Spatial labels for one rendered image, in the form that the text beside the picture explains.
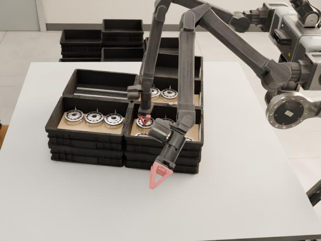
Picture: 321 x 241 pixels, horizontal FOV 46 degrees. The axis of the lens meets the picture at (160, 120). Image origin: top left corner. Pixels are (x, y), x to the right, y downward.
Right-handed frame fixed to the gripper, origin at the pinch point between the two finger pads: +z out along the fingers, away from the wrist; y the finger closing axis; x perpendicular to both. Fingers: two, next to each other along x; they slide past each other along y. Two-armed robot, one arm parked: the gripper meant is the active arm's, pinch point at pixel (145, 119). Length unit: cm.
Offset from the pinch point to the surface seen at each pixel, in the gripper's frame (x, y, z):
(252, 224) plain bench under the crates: 61, 45, 16
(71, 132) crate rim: -32.5, 25.2, -6.3
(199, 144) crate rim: 31.2, 19.6, -5.9
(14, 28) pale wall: -218, -244, 92
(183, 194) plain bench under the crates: 26.9, 34.3, 16.0
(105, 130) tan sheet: -20.1, 9.3, 3.8
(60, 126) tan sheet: -44.6, 11.8, 3.7
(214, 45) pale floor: 33, -275, 97
